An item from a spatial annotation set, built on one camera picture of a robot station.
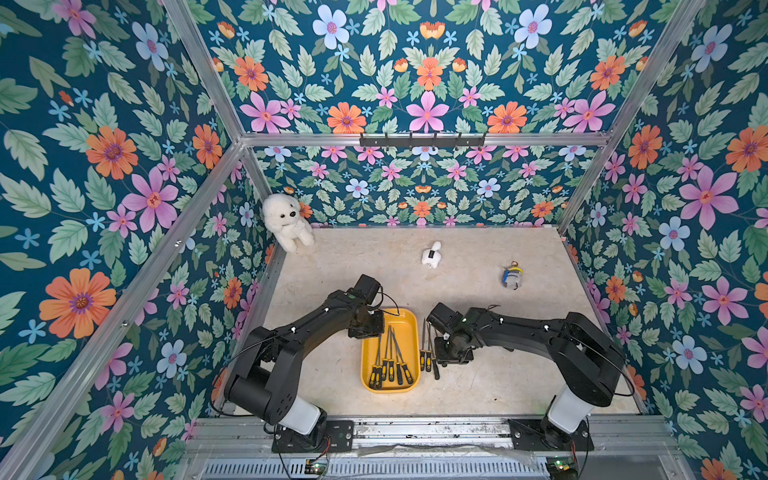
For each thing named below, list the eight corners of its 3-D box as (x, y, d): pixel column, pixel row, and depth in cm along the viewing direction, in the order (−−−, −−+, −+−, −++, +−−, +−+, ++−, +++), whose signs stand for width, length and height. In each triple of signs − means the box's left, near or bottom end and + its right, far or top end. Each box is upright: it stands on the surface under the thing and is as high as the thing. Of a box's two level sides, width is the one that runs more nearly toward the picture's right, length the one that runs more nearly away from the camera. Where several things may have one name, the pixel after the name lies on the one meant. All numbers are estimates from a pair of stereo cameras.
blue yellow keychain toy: (499, 288, 104) (502, 280, 100) (504, 266, 110) (507, 258, 106) (516, 293, 102) (520, 286, 99) (521, 271, 109) (524, 263, 105)
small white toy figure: (420, 264, 111) (420, 258, 108) (428, 245, 117) (428, 239, 114) (436, 269, 109) (437, 263, 106) (444, 249, 115) (445, 243, 112)
